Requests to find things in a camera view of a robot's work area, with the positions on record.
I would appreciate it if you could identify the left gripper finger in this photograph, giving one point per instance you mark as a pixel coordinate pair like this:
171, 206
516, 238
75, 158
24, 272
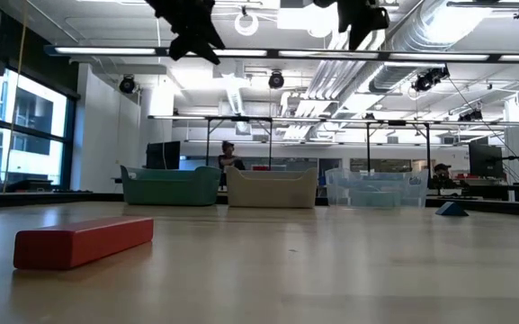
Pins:
209, 47
180, 48

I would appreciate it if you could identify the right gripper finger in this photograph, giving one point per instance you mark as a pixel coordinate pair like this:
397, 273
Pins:
359, 38

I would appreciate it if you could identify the blue oblong block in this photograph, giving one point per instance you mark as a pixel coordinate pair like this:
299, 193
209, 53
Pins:
451, 210

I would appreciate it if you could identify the long red block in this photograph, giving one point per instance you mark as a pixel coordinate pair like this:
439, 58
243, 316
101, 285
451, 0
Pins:
83, 243

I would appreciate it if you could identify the overhead LED light bar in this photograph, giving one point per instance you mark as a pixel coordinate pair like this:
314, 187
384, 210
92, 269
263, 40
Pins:
106, 51

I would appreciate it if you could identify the black monitor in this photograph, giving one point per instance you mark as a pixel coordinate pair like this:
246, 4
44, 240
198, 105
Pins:
163, 155
485, 159

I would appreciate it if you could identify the person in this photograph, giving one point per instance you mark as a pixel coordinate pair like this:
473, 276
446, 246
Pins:
442, 177
228, 159

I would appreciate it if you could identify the green plastic bin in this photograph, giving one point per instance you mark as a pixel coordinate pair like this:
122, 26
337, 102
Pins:
171, 186

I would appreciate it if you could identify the light grey plastic bin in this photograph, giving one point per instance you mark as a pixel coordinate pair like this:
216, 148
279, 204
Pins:
271, 189

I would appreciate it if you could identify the large window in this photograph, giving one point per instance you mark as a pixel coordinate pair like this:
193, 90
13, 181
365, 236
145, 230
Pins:
34, 103

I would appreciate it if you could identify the clear plastic bin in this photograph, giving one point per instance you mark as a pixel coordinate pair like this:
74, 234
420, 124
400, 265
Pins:
337, 193

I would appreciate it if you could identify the black ceiling-hung camera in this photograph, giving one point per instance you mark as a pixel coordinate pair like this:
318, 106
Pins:
276, 80
127, 84

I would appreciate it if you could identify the silver ventilation duct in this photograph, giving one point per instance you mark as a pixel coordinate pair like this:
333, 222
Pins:
425, 31

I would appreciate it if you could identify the black ceiling camera rig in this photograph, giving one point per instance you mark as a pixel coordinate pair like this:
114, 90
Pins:
427, 81

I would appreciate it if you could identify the background black rig frame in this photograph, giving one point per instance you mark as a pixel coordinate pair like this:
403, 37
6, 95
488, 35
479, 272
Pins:
208, 144
427, 153

